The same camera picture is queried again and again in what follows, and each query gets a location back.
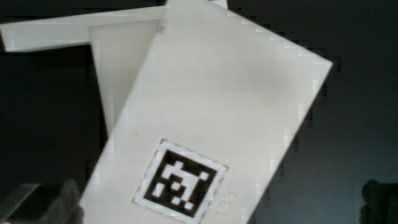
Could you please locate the white cabinet body box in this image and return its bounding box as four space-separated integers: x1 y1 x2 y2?
0 0 233 136

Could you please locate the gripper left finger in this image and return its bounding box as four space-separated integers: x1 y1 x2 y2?
0 179 82 224

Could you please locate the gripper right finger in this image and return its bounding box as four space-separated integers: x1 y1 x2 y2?
359 180 398 224

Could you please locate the white cabinet top block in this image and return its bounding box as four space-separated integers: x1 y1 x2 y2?
82 0 332 224

